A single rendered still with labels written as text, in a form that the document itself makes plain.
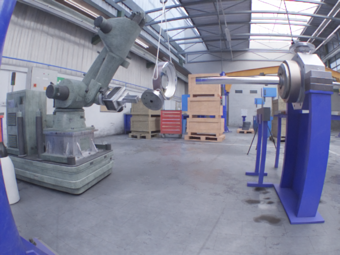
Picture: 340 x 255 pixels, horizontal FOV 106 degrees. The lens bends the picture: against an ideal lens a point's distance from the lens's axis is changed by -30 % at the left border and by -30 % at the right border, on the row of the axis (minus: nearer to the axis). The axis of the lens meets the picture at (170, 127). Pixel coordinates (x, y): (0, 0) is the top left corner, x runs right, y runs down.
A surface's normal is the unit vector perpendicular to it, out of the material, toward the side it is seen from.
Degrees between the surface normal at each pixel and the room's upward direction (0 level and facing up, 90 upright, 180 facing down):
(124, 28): 114
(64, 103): 90
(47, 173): 90
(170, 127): 90
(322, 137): 90
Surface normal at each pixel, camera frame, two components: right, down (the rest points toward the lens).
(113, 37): 0.13, 0.47
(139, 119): -0.44, 0.06
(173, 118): -0.04, 0.07
